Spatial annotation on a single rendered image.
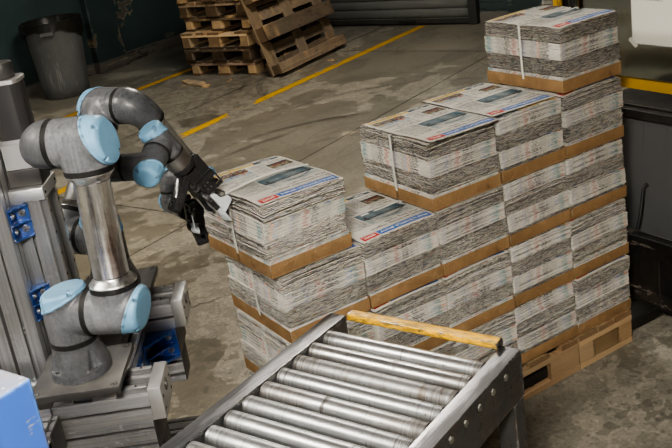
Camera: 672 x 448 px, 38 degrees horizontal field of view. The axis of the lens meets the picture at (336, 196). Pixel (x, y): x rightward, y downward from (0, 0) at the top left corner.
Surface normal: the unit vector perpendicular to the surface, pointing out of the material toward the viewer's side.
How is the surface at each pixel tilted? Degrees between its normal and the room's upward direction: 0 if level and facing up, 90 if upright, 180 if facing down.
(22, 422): 90
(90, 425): 90
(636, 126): 90
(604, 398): 0
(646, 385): 0
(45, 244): 90
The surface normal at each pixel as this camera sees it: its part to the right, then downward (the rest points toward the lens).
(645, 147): -0.82, 0.30
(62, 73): 0.18, 0.32
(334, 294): 0.55, 0.22
